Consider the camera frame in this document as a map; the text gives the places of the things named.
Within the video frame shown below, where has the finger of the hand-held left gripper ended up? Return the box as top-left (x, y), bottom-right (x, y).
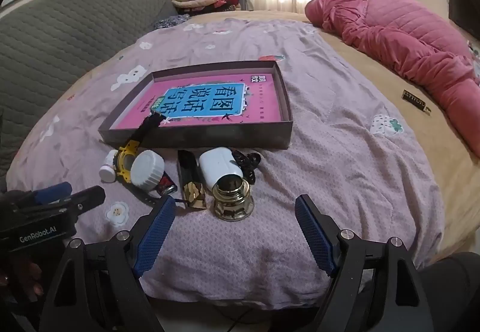
top-left (26, 182), bottom-right (73, 207)
top-left (34, 186), bottom-right (106, 216)

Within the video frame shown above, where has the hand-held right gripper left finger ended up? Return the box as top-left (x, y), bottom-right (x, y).
top-left (37, 196), bottom-right (177, 332)

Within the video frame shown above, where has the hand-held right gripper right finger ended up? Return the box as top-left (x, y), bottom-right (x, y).
top-left (294, 195), bottom-right (436, 332)

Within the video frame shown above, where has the small white pill bottle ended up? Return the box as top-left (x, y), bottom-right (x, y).
top-left (99, 150), bottom-right (120, 183)

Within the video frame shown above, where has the yellow and black wristwatch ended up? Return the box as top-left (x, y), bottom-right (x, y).
top-left (114, 110), bottom-right (169, 205)

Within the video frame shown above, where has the black and gold lipstick tube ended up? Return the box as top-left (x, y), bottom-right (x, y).
top-left (177, 149), bottom-right (208, 210)

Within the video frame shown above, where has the gold metal jar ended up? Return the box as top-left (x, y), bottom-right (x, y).
top-left (212, 174), bottom-right (255, 221)

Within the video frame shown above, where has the white plastic bottle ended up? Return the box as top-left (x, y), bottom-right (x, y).
top-left (199, 147), bottom-right (244, 186)

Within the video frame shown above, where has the black hair claw clip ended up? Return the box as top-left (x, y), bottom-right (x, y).
top-left (229, 148), bottom-right (262, 184)

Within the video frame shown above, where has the dark purple shallow box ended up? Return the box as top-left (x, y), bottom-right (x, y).
top-left (98, 60), bottom-right (294, 150)

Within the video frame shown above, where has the person's left hand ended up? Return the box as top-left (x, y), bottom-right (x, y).
top-left (0, 261), bottom-right (44, 297)

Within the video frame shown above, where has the purple printed blanket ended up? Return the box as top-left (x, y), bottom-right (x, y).
top-left (7, 19), bottom-right (445, 310)

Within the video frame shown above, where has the person's dark trouser leg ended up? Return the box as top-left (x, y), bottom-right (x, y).
top-left (412, 251), bottom-right (480, 332)

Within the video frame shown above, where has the pink and blue book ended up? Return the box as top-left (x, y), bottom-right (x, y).
top-left (112, 71), bottom-right (284, 130)

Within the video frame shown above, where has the grey quilted headboard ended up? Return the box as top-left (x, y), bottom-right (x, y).
top-left (0, 0), bottom-right (179, 183)

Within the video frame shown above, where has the small dark gold-trimmed bar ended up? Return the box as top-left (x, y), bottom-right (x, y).
top-left (402, 89), bottom-right (432, 116)

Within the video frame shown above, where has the dark patterned cloth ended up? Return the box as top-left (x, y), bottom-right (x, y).
top-left (152, 14), bottom-right (191, 30)

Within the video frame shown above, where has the pink quilted duvet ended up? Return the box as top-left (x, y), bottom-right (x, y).
top-left (304, 0), bottom-right (480, 158)

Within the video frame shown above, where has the black flat television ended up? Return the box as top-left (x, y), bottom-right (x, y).
top-left (448, 0), bottom-right (480, 42)

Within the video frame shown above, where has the black cable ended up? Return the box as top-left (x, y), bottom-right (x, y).
top-left (225, 307), bottom-right (257, 332)

